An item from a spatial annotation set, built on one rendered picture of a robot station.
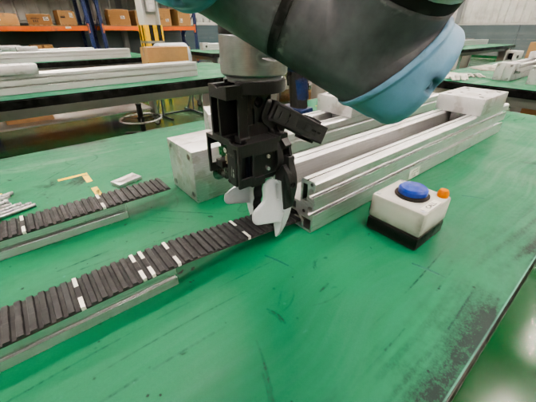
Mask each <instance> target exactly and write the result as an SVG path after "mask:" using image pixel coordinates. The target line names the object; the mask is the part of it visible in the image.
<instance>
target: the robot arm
mask: <svg viewBox="0 0 536 402"><path fill-rule="evenodd" d="M155 1H157V2H158V3H160V4H162V5H165V6H169V7H172V8H173V9H175V10H178V11H179V12H182V13H185V14H193V13H199V14H202V15H203V16H204V17H206V18H208V19H210V20H212V21H213V22H214V23H216V24H218V32H219V34H218V36H219V59H220V70H221V73H222V75H224V76H225V77H224V78H223V81H220V82H213V83H208V91H209V100H210V108H211V125H212V131H211V132H206V137H207V151H208V159H209V167H210V171H215V170H218V169H220V168H224V171H225V175H227V176H229V179H228V181H229V183H231V184H233V185H234V187H232V188H231V189H230V190H229V191H228V192H227V193H226V194H225V196H224V201H225V203H227V204H234V203H247V206H248V210H249V212H250V215H251V214H252V221H253V223H254V224H256V225H262V224H268V223H274V235H275V236H276V237H277V236H279V235H280V234H281V233H282V230H283V229H284V227H285V225H286V222H287V220H288V218H289V215H290V210H291V207H292V206H293V205H294V198H295V194H296V190H297V185H298V178H297V172H296V168H295V164H294V155H292V150H291V146H292V144H291V142H290V140H289V138H288V132H284V130H285V129H286V130H288V131H291V132H292V133H294V134H295V136H296V137H297V138H299V139H300V140H301V141H303V142H309V143H311V144H312V143H313V142H315V143H319V144H321V142H322V141H323V139H324V137H325V134H326V132H327V130H328V128H327V127H326V126H324V125H322V124H321V122H320V121H319V120H317V119H316V118H314V117H313V116H307V115H303V114H301V113H299V112H297V111H295V110H294V109H292V108H290V107H288V106H286V105H284V104H283V103H281V102H279V101H277V100H273V99H271V94H275V93H282V92H284V91H285V90H286V78H285V77H283V76H284V75H286V73H287V69H288V68H290V69H292V70H293V71H294V72H296V73H298V74H300V75H301V76H303V77H304V78H306V79H307V80H309V81H311V82H313V83H314V84H315V85H317V86H319V87H320V88H322V89H324V90H325V91H326V92H328V93H330V94H332V95H333V96H335V97H336V98H337V100H338V102H339V103H341V104H342V105H345V106H349V107H350V108H353V109H354V110H356V111H358V112H360V113H361V114H363V115H365V116H367V117H371V118H373V119H374V120H376V121H378V122H380V123H382V124H396V123H399V122H401V121H402V120H405V119H406V118H408V117H409V116H411V115H412V114H413V113H414V112H415V111H416V110H417V109H418V108H419V107H420V106H421V105H422V104H423V103H424V102H425V101H426V100H427V99H428V98H429V97H430V96H431V94H432V92H433V91H434V90H435V88H436V87H437V86H438V85H439V84H440V83H441V82H442V81H443V80H444V79H445V77H446V76H447V75H448V74H449V72H450V71H451V69H452V67H453V66H454V64H455V63H456V61H457V59H458V58H459V55H460V54H461V52H462V49H463V46H464V42H465V33H464V31H463V29H462V28H461V27H460V26H458V25H457V24H455V21H454V18H453V17H452V15H453V14H454V12H456V11H457V9H458V8H459V7H460V6H461V4H462V3H463V2H464V1H465V0H155ZM215 142H219V143H220V144H221V146H219V154H220V155H221V156H222V157H220V158H217V159H216V161H215V162H212V155H211V144H212V143H215ZM273 175H275V179H271V178H270V179H267V180H266V181H265V179H266V178H269V177H271V176H273ZM262 185H263V186H262ZM262 196H263V198H262ZM261 198H262V202H261Z"/></svg>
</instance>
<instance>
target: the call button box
mask: <svg viewBox="0 0 536 402"><path fill-rule="evenodd" d="M403 182H407V181H405V180H403V179H400V180H398V181H396V182H395V183H392V184H390V185H388V186H387V187H385V188H383V189H381V190H379V191H377V192H375V193H374V194H373V195H372V202H371V206H370V208H369V216H368V221H367V227H369V228H371V229H373V230H375V231H377V232H379V233H381V234H383V235H385V236H386V237H388V238H390V239H392V240H394V241H396V242H398V243H400V244H402V245H404V246H406V247H407V248H409V249H411V250H416V249H417V248H418V247H420V246H421V245H422V244H424V243H425V242H426V241H428V240H429V239H430V238H431V237H432V236H433V235H435V234H436V233H437V232H438V231H440V229H441V227H442V224H443V219H444V217H445V215H446V212H447V209H448V206H449V203H450V201H451V197H449V196H448V198H447V199H441V198H440V197H438V196H437V192H436V191H432V190H430V189H428V190H429V192H428V196H427V197H426V198H423V199H413V198H409V197H407V196H404V195H402V194H401V193H399V192H398V187H399V185H400V184H401V183H403Z"/></svg>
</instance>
